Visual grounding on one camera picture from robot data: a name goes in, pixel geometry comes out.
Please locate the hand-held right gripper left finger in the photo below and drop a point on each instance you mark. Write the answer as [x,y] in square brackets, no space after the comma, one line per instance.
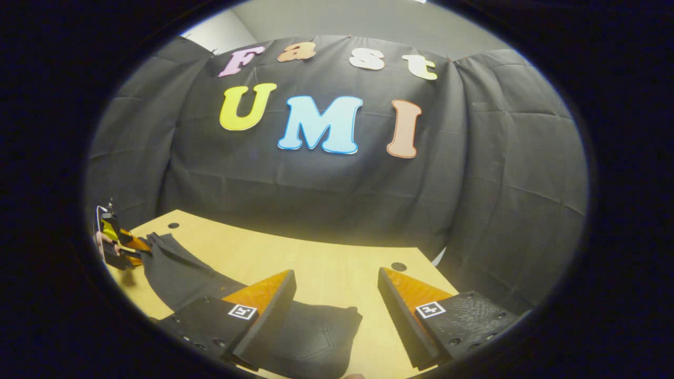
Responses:
[268,326]

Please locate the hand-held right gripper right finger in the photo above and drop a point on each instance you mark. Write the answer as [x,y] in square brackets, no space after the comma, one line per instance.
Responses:
[403,326]

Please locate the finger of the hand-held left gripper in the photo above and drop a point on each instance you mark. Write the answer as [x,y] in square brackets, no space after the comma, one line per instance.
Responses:
[134,242]
[131,259]

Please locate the dark grey jeans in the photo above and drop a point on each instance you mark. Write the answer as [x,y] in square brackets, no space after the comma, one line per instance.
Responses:
[316,337]

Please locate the black backdrop cloth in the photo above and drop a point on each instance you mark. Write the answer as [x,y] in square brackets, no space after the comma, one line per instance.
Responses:
[316,195]

